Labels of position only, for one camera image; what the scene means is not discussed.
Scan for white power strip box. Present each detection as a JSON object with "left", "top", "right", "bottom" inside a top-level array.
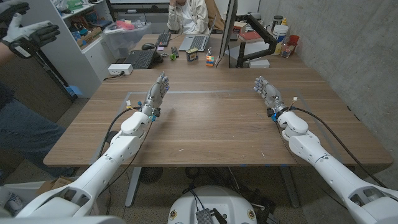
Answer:
[{"left": 108, "top": 63, "right": 134, "bottom": 76}]

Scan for small printed box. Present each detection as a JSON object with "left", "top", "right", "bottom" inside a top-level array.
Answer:
[{"left": 185, "top": 47, "right": 200, "bottom": 62}]

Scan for dark lidded canister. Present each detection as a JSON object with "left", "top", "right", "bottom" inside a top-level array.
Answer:
[{"left": 272, "top": 15, "right": 284, "bottom": 32}]

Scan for flat white box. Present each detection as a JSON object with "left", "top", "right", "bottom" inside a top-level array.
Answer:
[{"left": 248, "top": 58, "right": 271, "bottom": 69}]

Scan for orange box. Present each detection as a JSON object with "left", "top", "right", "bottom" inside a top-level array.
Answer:
[{"left": 233, "top": 21, "right": 248, "bottom": 34}]

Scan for grey table leg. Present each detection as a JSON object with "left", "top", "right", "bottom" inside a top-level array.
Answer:
[
  {"left": 124, "top": 167, "right": 142, "bottom": 208},
  {"left": 279, "top": 166, "right": 301, "bottom": 208}
]

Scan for clear glass jar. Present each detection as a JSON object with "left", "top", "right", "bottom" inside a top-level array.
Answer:
[{"left": 281, "top": 43, "right": 295, "bottom": 59}]

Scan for bare person forearm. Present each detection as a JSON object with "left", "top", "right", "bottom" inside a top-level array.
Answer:
[{"left": 0, "top": 42, "right": 16, "bottom": 66}]

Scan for wide black keyboard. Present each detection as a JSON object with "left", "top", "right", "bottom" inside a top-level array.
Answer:
[{"left": 123, "top": 49, "right": 164, "bottom": 70}]

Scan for seated person in cream jacket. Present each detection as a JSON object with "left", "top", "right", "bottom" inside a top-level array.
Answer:
[{"left": 167, "top": 0, "right": 210, "bottom": 35}]

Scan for white waste bin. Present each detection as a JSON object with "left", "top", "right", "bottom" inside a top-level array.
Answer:
[{"left": 0, "top": 181, "right": 43, "bottom": 218}]

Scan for white and black gloved hand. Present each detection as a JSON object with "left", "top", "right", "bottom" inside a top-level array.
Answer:
[{"left": 2, "top": 12, "right": 61, "bottom": 48}]

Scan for silver laptop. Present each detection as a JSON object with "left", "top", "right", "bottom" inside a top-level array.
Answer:
[{"left": 178, "top": 14, "right": 218, "bottom": 52}]

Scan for black wrist tracker box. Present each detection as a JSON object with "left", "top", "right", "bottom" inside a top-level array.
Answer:
[{"left": 9, "top": 36, "right": 41, "bottom": 60}]

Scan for red book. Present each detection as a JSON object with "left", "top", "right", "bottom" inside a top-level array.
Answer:
[{"left": 238, "top": 30, "right": 265, "bottom": 44}]

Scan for black gloved hand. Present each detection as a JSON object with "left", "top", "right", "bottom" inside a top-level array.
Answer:
[{"left": 0, "top": 0, "right": 30, "bottom": 25}]

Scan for grey finned module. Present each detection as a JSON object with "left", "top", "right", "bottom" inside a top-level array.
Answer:
[{"left": 195, "top": 208, "right": 215, "bottom": 224}]

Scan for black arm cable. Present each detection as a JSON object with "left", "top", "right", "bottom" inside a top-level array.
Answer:
[
  {"left": 98, "top": 107, "right": 141, "bottom": 159},
  {"left": 290, "top": 106, "right": 389, "bottom": 189}
]

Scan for clear plastic storage bin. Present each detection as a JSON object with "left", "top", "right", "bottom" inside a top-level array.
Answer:
[{"left": 101, "top": 20, "right": 152, "bottom": 60}]

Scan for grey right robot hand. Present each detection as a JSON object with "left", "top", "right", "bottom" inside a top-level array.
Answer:
[{"left": 253, "top": 76, "right": 289, "bottom": 116}]

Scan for dark computer monitor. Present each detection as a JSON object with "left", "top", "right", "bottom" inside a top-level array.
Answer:
[{"left": 218, "top": 0, "right": 239, "bottom": 60}]

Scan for flat cardboard sheet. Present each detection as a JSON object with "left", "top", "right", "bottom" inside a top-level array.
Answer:
[{"left": 35, "top": 175, "right": 74, "bottom": 197}]

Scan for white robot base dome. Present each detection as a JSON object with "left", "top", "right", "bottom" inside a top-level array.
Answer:
[{"left": 167, "top": 185, "right": 258, "bottom": 224}]

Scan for pink packet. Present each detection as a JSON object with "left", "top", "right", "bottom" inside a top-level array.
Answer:
[{"left": 115, "top": 20, "right": 135, "bottom": 31}]

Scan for open cardboard box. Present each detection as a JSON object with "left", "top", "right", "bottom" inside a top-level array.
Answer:
[{"left": 76, "top": 26, "right": 103, "bottom": 47}]

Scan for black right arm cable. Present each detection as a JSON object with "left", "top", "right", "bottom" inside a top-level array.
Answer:
[{"left": 290, "top": 106, "right": 389, "bottom": 189}]

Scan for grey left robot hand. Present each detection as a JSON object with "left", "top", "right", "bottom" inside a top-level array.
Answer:
[{"left": 141, "top": 72, "right": 170, "bottom": 118}]

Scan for white shelf cabinet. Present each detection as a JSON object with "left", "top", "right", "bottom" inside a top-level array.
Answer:
[{"left": 12, "top": 0, "right": 111, "bottom": 99}]

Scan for narrow black keyboard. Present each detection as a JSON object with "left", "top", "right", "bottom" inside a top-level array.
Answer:
[{"left": 156, "top": 30, "right": 172, "bottom": 48}]

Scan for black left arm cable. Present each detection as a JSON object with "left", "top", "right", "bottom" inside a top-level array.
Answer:
[{"left": 98, "top": 107, "right": 141, "bottom": 159}]

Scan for white plastic tub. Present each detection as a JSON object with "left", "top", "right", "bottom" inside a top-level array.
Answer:
[{"left": 272, "top": 24, "right": 289, "bottom": 44}]

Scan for round black fan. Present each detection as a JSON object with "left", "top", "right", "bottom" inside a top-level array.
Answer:
[{"left": 139, "top": 167, "right": 164, "bottom": 184}]

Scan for standing person in jeans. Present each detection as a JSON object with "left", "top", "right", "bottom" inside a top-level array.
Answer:
[{"left": 0, "top": 79, "right": 75, "bottom": 178}]

